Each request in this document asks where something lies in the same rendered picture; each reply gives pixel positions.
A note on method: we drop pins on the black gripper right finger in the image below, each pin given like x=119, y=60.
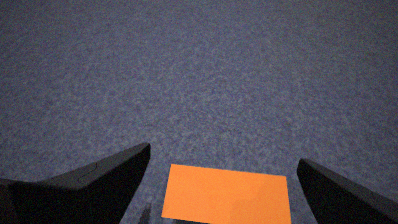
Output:
x=335, y=199

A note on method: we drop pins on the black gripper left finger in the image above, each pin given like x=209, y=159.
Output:
x=97, y=193

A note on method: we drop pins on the orange block with dark square marking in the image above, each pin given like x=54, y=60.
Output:
x=214, y=196

